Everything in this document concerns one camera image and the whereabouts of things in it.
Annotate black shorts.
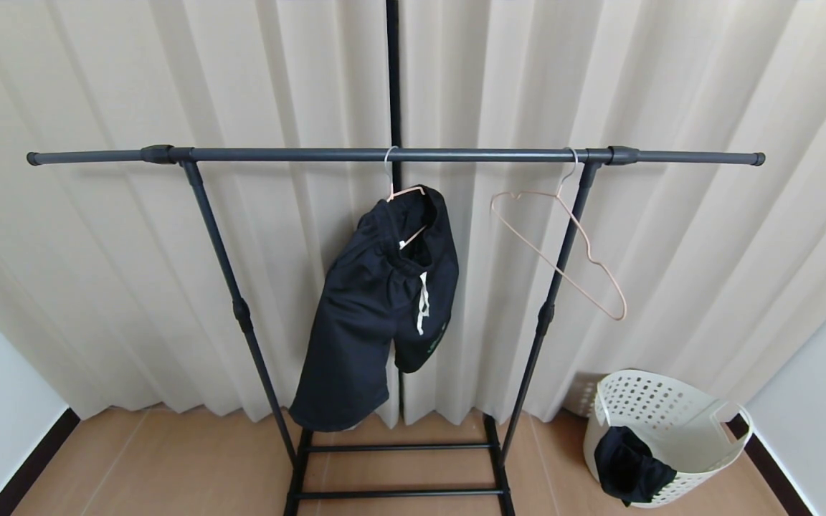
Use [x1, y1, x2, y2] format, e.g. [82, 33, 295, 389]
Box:
[288, 184, 460, 433]

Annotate black garment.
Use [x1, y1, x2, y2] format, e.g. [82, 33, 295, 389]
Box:
[594, 426, 678, 507]

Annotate black clothes rack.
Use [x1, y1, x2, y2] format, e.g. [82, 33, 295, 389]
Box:
[26, 145, 766, 516]

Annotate white curtain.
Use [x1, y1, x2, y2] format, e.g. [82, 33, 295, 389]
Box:
[399, 0, 826, 425]
[0, 0, 394, 431]

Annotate pink clothes hanger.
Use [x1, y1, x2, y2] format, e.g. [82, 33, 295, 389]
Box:
[490, 147, 628, 322]
[383, 146, 428, 250]

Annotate white laundry basket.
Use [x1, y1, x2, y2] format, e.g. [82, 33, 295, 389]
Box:
[584, 369, 755, 510]

